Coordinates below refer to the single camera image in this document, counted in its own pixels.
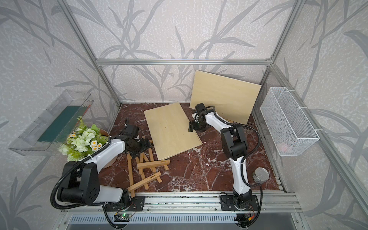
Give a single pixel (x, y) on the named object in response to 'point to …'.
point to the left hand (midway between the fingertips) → (148, 148)
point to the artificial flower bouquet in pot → (85, 141)
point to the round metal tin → (261, 175)
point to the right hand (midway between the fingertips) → (192, 129)
